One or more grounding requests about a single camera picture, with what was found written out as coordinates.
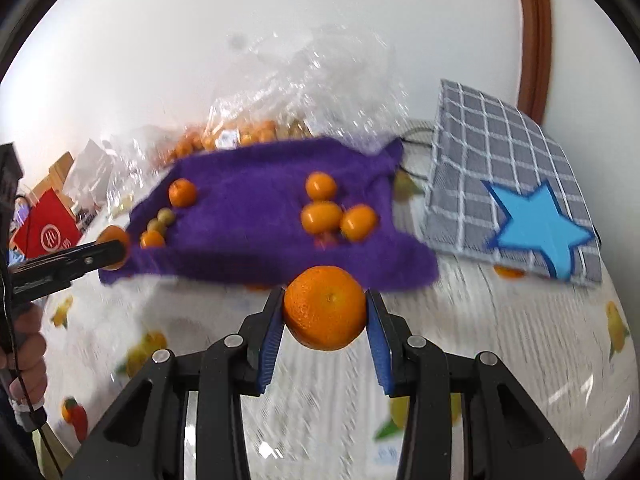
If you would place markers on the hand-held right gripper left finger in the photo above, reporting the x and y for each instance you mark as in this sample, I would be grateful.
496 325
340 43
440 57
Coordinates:
270 342

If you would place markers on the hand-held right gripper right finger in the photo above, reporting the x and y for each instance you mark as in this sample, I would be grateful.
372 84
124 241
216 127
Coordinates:
377 350

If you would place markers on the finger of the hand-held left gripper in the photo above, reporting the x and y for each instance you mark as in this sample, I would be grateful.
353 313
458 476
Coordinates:
60 262

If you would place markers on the small yellow-green kumquat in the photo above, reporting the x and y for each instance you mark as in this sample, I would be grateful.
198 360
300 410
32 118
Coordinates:
154 226
166 216

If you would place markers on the oval orange kumquat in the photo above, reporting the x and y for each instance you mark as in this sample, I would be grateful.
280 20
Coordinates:
320 217

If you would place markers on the purple towel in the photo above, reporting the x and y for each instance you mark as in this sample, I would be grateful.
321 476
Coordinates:
250 200

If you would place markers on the person's left hand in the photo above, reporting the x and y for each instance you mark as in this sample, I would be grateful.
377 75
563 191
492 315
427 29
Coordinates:
32 360

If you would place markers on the red paper bag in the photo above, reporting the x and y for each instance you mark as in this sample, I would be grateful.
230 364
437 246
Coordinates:
47 232

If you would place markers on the white lace fruit-print tablecloth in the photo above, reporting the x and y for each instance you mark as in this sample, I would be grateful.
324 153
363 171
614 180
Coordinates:
330 410

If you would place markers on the white plastic bag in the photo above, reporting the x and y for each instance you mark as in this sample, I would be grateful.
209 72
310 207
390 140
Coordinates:
90 165

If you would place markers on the yellowish citrus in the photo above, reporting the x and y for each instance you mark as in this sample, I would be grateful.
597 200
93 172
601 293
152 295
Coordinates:
407 186

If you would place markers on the pile of bagged oranges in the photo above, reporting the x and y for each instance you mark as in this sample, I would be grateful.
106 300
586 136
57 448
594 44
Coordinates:
250 135

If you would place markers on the grey checked bag blue star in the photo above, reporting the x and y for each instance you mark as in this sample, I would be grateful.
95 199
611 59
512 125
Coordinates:
480 150

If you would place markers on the clear plastic bag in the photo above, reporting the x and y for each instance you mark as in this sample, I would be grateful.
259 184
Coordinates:
310 85

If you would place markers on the brown wooden door frame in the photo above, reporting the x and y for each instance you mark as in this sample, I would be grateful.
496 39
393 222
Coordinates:
535 35

